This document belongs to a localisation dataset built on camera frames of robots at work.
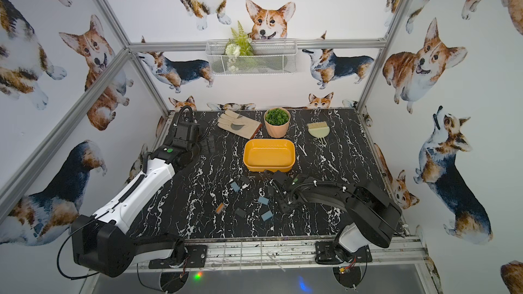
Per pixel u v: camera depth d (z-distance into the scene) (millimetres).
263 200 878
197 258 733
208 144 740
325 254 731
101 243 386
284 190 673
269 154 1023
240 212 839
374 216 435
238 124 1139
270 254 748
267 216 834
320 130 1133
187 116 1210
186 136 609
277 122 1023
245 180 933
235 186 923
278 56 926
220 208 849
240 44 818
